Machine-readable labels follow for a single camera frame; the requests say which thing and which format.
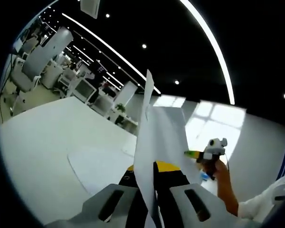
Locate white printing paper sheet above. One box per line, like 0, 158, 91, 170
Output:
132, 68, 203, 228

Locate person's right hand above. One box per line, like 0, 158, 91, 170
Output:
201, 159, 228, 181

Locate smaller bright window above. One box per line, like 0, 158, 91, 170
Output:
153, 94, 186, 108

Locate long ceiling light strip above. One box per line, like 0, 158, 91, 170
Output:
61, 13, 162, 95
180, 0, 236, 105

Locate ceiling air conditioner vent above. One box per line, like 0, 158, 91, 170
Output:
80, 0, 101, 19

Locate white table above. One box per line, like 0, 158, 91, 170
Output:
0, 95, 220, 228

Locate grey high-back office chair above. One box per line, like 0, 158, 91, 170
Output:
9, 27, 75, 94

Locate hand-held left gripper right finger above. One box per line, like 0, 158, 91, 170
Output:
153, 161, 238, 228

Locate large bright window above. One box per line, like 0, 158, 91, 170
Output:
187, 101, 247, 159

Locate white mesh office chair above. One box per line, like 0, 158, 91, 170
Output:
73, 79, 97, 105

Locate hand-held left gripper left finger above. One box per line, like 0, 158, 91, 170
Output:
82, 165, 148, 228

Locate small blue box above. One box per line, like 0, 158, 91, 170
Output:
200, 171, 211, 183

